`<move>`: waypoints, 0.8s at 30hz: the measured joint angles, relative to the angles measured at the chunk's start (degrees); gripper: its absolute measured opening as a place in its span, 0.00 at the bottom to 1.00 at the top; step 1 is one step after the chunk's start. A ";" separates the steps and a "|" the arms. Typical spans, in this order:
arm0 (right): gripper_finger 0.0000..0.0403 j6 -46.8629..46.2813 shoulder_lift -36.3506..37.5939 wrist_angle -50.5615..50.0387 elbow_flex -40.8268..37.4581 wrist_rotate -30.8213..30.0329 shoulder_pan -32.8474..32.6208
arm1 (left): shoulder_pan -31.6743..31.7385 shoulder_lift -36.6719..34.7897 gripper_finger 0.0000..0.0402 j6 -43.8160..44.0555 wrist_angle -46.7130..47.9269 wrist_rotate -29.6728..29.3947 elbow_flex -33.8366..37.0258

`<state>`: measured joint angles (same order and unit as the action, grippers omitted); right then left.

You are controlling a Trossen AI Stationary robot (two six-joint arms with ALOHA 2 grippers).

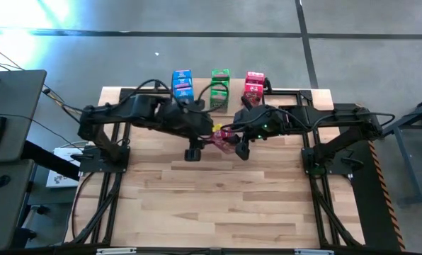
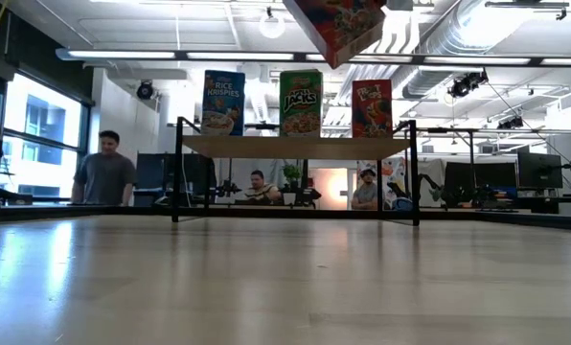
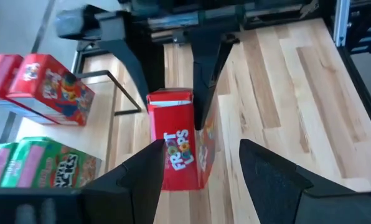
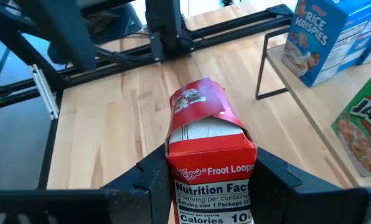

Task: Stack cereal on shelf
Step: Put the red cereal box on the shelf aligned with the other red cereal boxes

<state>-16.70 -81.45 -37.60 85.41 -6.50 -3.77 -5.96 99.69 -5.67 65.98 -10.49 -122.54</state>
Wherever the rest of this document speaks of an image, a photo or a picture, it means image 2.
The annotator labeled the green Apple Jacks cereal box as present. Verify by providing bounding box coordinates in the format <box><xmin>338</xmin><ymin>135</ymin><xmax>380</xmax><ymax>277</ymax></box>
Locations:
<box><xmin>279</xmin><ymin>69</ymin><xmax>324</xmax><ymax>138</ymax></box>

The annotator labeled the blue Rice Krispies cereal box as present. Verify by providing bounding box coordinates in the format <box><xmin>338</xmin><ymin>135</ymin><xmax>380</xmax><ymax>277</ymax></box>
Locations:
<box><xmin>201</xmin><ymin>70</ymin><xmax>246</xmax><ymax>137</ymax></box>

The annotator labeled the red Froot Loops cereal box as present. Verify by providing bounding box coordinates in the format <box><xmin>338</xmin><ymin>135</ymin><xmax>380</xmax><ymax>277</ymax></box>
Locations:
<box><xmin>351</xmin><ymin>79</ymin><xmax>394</xmax><ymax>139</ymax></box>
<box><xmin>283</xmin><ymin>0</ymin><xmax>387</xmax><ymax>70</ymax></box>

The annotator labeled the person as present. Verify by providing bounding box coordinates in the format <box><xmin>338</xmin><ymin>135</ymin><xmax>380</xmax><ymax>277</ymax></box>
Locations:
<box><xmin>69</xmin><ymin>129</ymin><xmax>138</xmax><ymax>207</ymax></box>
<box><xmin>243</xmin><ymin>169</ymin><xmax>284</xmax><ymax>202</ymax></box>
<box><xmin>351</xmin><ymin>167</ymin><xmax>380</xmax><ymax>211</ymax></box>

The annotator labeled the black computer monitor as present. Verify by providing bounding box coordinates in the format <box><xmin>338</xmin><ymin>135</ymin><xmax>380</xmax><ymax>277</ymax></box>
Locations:
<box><xmin>517</xmin><ymin>151</ymin><xmax>564</xmax><ymax>190</ymax></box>
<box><xmin>134</xmin><ymin>151</ymin><xmax>218</xmax><ymax>207</ymax></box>
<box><xmin>443</xmin><ymin>161</ymin><xmax>518</xmax><ymax>191</ymax></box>

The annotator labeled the colourful patterned panel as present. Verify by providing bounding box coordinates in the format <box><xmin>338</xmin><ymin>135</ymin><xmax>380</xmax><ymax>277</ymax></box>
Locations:
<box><xmin>355</xmin><ymin>156</ymin><xmax>407</xmax><ymax>212</ymax></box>

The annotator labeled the long white LED light bar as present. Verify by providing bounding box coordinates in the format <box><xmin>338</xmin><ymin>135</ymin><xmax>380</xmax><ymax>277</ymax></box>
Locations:
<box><xmin>55</xmin><ymin>47</ymin><xmax>571</xmax><ymax>68</ymax></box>

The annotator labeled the round white ceiling lamp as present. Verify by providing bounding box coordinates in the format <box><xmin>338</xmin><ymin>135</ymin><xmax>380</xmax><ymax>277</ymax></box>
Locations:
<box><xmin>259</xmin><ymin>7</ymin><xmax>286</xmax><ymax>40</ymax></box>

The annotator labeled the black round speaker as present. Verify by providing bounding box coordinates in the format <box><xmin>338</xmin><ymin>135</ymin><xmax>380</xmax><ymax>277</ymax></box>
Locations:
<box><xmin>135</xmin><ymin>80</ymin><xmax>154</xmax><ymax>101</ymax></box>

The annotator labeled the black ceiling spotlight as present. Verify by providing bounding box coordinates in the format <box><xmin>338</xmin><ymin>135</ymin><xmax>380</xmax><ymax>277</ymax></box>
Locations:
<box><xmin>495</xmin><ymin>114</ymin><xmax>525</xmax><ymax>130</ymax></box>
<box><xmin>446</xmin><ymin>70</ymin><xmax>490</xmax><ymax>100</ymax></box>

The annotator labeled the large office window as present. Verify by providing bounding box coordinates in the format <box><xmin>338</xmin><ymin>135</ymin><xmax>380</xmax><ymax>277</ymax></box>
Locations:
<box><xmin>0</xmin><ymin>71</ymin><xmax>91</xmax><ymax>198</ymax></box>

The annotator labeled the wooden shelf black metal frame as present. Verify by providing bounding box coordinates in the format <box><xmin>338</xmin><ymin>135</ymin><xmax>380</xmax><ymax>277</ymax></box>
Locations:
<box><xmin>171</xmin><ymin>116</ymin><xmax>421</xmax><ymax>227</ymax></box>

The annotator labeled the black background rig frame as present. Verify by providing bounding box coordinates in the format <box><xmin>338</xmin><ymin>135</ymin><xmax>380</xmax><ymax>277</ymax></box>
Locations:
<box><xmin>426</xmin><ymin>126</ymin><xmax>479</xmax><ymax>210</ymax></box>

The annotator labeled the silver ventilation duct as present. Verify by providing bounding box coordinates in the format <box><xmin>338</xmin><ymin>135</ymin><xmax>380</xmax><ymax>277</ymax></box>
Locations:
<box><xmin>400</xmin><ymin>0</ymin><xmax>512</xmax><ymax>100</ymax></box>

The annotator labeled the black table edge rail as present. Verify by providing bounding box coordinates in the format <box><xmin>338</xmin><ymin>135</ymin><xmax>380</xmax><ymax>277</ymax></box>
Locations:
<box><xmin>0</xmin><ymin>203</ymin><xmax>571</xmax><ymax>233</ymax></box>

